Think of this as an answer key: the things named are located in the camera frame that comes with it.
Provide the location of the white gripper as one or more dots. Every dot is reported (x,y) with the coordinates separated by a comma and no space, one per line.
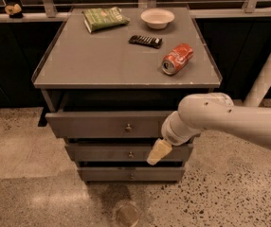
(172,135)

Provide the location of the grey top drawer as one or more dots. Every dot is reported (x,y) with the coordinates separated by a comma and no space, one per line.
(146,124)

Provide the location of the grey drawer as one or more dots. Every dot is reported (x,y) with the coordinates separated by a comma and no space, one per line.
(109,152)
(131,174)
(146,124)

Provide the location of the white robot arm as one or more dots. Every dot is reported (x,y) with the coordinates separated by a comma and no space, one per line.
(216,111)

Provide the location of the round metal top drawer knob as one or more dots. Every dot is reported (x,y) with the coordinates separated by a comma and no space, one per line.
(128,127)

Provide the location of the grey bottom drawer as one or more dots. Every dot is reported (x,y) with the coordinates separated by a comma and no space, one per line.
(131,174)

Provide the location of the grey middle drawer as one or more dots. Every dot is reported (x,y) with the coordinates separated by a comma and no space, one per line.
(109,152)

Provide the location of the grey drawer cabinet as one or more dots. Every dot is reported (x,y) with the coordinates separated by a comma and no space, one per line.
(102,72)

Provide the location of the round metal floor cover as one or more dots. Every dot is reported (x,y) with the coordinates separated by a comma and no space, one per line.
(126,214)

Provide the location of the red soda can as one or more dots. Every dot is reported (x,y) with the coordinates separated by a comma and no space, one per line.
(177,59)

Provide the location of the black snack bar wrapper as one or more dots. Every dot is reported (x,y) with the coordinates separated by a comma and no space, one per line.
(146,41)

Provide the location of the white bowl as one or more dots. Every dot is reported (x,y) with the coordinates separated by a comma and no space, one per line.
(157,18)

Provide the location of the green chip bag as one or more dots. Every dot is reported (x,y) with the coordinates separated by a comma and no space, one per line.
(99,19)

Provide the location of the small tan and black object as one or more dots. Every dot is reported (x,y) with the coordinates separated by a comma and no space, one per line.
(14,11)

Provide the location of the metal railing frame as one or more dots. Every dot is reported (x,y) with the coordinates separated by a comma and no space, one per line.
(135,7)

